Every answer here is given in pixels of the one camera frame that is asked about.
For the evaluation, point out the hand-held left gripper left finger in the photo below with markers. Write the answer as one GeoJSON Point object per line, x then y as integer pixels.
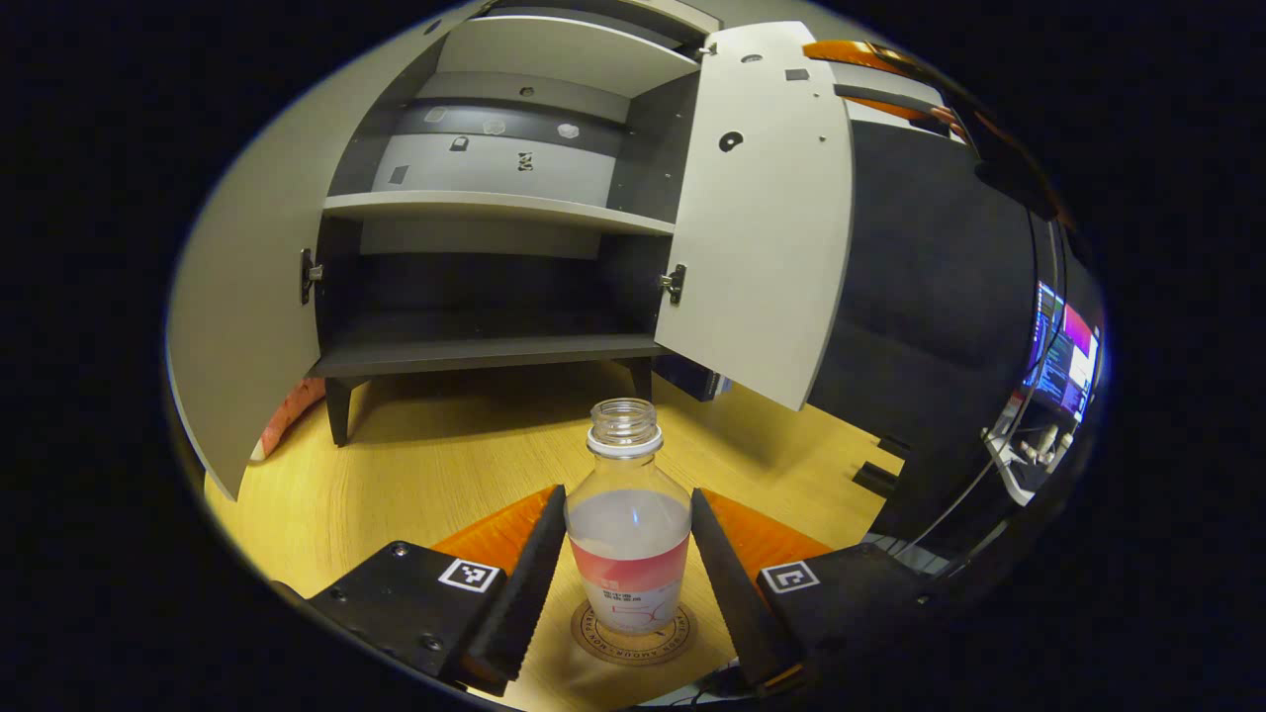
{"type": "Point", "coordinates": [529, 583]}

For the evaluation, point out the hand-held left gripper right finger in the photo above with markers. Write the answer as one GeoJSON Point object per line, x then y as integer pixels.
{"type": "Point", "coordinates": [732, 593]}

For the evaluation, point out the round brown coaster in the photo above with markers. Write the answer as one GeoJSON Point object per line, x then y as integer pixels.
{"type": "Point", "coordinates": [593, 643]}

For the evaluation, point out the clear plastic bottle red label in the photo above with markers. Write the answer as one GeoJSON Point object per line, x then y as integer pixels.
{"type": "Point", "coordinates": [628, 514]}

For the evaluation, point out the white and grey cabinet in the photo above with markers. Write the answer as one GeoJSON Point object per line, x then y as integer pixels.
{"type": "Point", "coordinates": [495, 297]}

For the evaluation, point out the white cabinet shelf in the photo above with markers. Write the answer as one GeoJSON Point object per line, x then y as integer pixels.
{"type": "Point", "coordinates": [495, 206]}
{"type": "Point", "coordinates": [564, 54]}

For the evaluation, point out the black stand foot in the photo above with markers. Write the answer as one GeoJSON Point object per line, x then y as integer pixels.
{"type": "Point", "coordinates": [875, 480]}

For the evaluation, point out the white power strip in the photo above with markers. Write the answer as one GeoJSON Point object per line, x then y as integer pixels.
{"type": "Point", "coordinates": [1029, 450]}

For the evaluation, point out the black backdrop cloth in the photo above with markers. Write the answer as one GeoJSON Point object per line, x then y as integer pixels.
{"type": "Point", "coordinates": [930, 297]}

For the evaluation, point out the computer monitor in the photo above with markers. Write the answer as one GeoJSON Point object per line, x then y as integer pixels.
{"type": "Point", "coordinates": [1063, 351]}

